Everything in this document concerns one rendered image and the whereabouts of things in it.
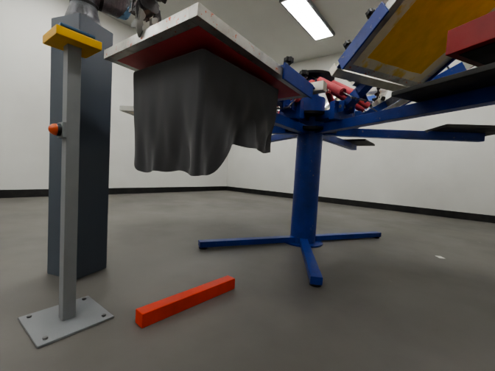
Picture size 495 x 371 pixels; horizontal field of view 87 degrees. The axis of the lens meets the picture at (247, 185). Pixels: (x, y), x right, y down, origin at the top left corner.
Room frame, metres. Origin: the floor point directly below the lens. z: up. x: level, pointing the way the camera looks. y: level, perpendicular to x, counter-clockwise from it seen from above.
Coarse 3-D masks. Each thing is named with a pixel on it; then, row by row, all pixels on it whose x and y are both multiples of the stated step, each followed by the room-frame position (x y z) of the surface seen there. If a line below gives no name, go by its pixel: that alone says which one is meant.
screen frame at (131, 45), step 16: (176, 16) 0.83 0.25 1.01; (192, 16) 0.78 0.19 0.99; (208, 16) 0.80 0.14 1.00; (144, 32) 0.93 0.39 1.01; (160, 32) 0.88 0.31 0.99; (176, 32) 0.87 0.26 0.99; (224, 32) 0.86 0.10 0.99; (112, 48) 1.08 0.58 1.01; (128, 48) 1.00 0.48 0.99; (144, 48) 0.99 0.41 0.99; (240, 48) 0.94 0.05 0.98; (256, 48) 1.00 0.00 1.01; (256, 64) 1.06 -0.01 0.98; (272, 64) 1.09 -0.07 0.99; (304, 96) 1.40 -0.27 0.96
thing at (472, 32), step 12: (492, 12) 0.86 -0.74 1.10; (468, 24) 0.92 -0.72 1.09; (480, 24) 0.88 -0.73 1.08; (492, 24) 0.85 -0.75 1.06; (456, 36) 0.95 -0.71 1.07; (468, 36) 0.91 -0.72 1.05; (480, 36) 0.88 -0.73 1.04; (492, 36) 0.85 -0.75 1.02; (456, 48) 0.95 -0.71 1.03; (468, 48) 0.92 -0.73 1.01; (480, 48) 0.91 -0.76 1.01; (492, 48) 0.90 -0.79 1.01; (468, 60) 1.01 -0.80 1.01; (480, 60) 0.99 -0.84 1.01; (492, 60) 0.99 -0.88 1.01
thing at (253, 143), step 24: (216, 72) 0.93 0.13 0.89; (240, 72) 1.03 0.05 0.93; (216, 96) 0.93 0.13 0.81; (240, 96) 1.04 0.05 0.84; (264, 96) 1.18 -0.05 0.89; (216, 120) 0.94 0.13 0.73; (240, 120) 1.06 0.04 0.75; (264, 120) 1.18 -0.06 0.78; (216, 144) 0.97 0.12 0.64; (240, 144) 1.09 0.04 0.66; (264, 144) 1.22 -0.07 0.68; (216, 168) 0.97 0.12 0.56
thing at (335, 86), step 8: (312, 80) 1.90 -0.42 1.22; (320, 80) 1.88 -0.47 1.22; (328, 80) 1.83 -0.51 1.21; (328, 88) 1.81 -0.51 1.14; (336, 88) 1.72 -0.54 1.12; (344, 88) 1.69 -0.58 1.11; (352, 88) 1.78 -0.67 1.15; (328, 96) 2.19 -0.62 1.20; (336, 96) 2.13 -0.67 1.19; (344, 96) 2.10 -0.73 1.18; (360, 104) 1.98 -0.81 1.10; (368, 104) 1.96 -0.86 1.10
